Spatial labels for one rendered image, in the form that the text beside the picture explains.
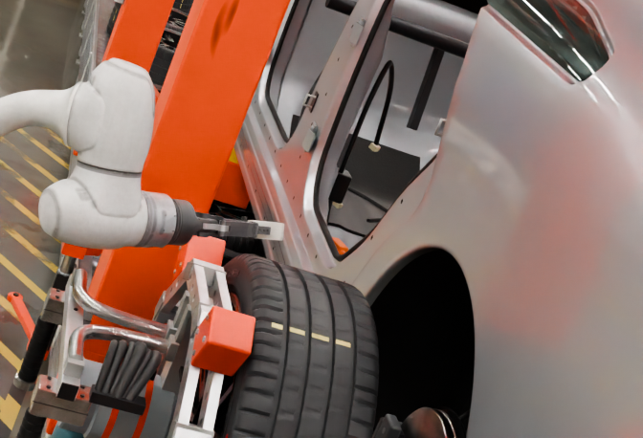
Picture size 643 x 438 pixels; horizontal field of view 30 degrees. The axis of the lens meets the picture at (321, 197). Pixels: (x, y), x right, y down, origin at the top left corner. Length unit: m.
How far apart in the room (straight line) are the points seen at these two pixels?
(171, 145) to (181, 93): 0.11
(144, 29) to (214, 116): 1.95
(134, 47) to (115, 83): 2.54
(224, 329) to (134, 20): 2.54
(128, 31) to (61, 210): 2.57
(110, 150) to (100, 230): 0.12
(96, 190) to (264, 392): 0.42
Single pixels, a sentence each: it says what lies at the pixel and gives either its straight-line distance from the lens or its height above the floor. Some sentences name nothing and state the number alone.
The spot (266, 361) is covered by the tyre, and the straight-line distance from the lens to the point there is 1.96.
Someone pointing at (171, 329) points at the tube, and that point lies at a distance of 2.17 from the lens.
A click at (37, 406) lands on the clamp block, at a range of 2.00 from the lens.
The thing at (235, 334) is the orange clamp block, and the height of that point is 1.14.
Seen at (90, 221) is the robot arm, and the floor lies 1.25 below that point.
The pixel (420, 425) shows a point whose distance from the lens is 2.37.
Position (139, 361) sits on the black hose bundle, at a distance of 1.98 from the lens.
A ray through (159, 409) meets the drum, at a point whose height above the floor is 0.89.
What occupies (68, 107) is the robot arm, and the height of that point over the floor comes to 1.40.
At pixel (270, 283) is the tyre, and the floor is 1.18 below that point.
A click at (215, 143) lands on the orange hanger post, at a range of 2.45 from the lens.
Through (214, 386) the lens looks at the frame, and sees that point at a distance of 1.99.
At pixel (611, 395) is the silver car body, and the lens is 1.60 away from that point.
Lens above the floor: 1.90
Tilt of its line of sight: 16 degrees down
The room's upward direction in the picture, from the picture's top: 23 degrees clockwise
